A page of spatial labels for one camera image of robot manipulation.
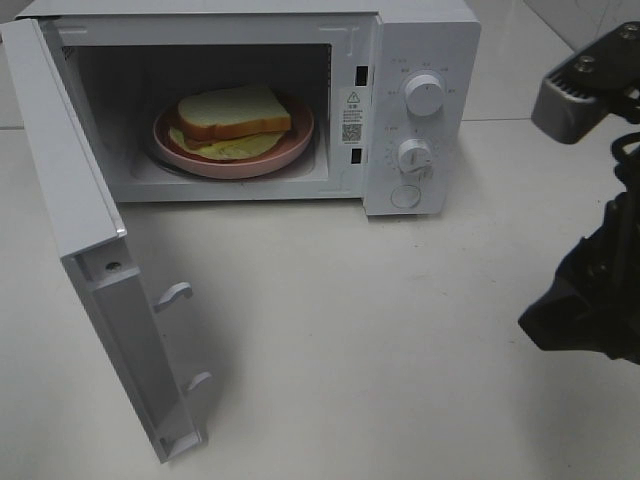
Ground bread and lettuce sandwich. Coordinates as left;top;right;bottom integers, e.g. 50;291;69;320
176;85;292;148

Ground white microwave oven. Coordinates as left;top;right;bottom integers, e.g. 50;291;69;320
13;1;481;215

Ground white dial knob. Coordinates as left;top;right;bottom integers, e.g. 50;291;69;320
403;71;445;117
398;139;433;175

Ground white microwave door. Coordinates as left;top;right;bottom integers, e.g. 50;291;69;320
1;19;211;462

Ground upper white dial knob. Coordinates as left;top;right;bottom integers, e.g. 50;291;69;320
403;71;445;117

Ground white warning label sticker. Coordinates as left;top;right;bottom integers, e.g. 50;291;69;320
339;87;367;145

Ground pink round plate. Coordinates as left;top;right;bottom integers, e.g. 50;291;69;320
153;95;315;180

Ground glass microwave turntable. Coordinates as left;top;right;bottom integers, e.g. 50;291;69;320
148;141;316;181

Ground lower white dial knob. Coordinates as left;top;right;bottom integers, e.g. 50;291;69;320
398;139;433;175

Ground white rear table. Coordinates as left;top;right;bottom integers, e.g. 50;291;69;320
459;0;632;122

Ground round white door button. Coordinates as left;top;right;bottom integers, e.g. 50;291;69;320
390;185;421;209

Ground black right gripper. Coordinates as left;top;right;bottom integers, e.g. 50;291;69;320
518;132;639;365

